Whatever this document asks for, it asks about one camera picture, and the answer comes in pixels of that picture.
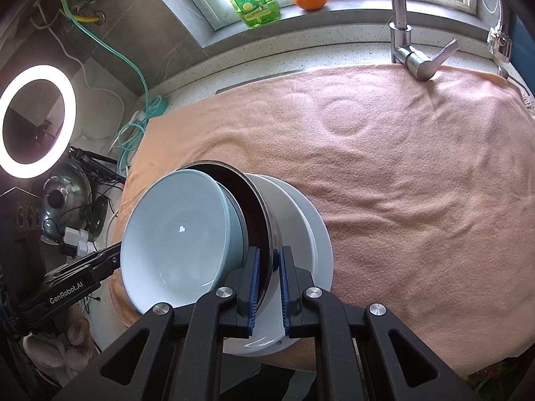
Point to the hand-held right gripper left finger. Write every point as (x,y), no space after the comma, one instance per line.
(254,288)

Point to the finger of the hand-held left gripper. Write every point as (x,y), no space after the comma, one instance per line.
(100,261)

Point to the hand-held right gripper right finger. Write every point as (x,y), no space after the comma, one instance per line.
(285,288)

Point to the large floral plate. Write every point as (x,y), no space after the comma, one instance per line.
(322,259)

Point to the large steel bowl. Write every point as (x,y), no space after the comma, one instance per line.
(250,209)

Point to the light blue bowl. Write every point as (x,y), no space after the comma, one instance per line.
(175,234)

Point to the person's left hand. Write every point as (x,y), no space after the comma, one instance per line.
(54,355)

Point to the white power adapter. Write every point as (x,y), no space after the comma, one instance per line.
(77,240)

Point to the black tripod stand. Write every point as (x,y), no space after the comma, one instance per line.
(96,161)

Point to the pink towel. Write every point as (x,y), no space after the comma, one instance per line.
(418,196)

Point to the steel sink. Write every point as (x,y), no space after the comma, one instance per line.
(259,79)

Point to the chrome faucet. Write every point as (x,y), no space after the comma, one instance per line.
(399,0)

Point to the dark blue box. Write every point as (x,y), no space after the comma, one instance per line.
(524,54)

